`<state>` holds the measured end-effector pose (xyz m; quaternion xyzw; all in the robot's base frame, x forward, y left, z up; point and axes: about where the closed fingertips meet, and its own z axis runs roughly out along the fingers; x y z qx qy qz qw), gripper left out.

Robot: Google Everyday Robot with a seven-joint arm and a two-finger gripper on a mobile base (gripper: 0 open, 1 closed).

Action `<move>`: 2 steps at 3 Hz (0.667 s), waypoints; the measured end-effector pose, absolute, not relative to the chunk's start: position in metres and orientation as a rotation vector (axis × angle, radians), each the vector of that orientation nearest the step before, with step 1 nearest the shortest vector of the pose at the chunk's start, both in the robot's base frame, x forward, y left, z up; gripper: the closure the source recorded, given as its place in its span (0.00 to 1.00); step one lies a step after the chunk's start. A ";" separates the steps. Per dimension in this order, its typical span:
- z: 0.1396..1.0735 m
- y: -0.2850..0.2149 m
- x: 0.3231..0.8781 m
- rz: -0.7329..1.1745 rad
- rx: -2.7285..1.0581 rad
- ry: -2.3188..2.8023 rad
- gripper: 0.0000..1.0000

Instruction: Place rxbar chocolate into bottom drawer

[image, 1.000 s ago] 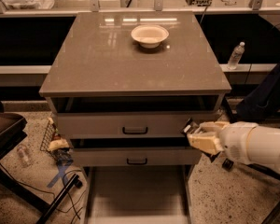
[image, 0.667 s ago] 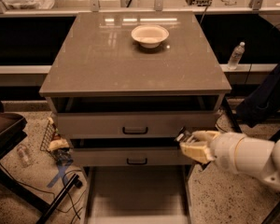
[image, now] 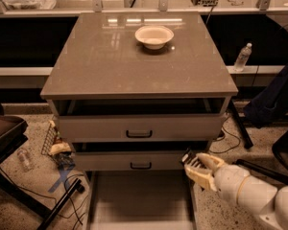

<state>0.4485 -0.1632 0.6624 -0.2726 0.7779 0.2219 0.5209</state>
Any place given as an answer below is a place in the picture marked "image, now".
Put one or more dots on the dark blue cloth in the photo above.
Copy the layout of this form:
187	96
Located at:
270	104

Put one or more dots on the middle white drawer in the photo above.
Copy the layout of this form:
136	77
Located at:
129	161

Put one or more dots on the top white drawer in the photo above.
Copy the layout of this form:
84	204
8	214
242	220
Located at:
137	128

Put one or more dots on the dark chair at left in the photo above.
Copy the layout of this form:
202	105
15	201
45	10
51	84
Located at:
12	137

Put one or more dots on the clear plastic water bottle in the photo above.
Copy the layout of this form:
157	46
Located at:
242	58

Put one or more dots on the grey drawer cabinet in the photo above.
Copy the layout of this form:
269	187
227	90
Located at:
103	70

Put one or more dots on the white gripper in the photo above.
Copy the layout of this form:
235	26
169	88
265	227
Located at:
228	179

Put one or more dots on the wire basket with snacks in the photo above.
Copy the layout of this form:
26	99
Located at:
55	148

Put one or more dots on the black office chair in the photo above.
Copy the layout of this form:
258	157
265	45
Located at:
280	152

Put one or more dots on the plastic bottle on floor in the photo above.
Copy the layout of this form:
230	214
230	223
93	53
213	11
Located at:
25	159

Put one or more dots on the open bottom drawer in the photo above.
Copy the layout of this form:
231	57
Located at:
140	200

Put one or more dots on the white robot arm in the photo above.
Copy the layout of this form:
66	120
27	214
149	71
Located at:
264	201

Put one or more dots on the white bowl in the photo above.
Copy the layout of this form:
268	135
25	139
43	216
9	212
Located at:
154	37

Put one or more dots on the white drawer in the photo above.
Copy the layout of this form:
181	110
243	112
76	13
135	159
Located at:
129	161
137	128

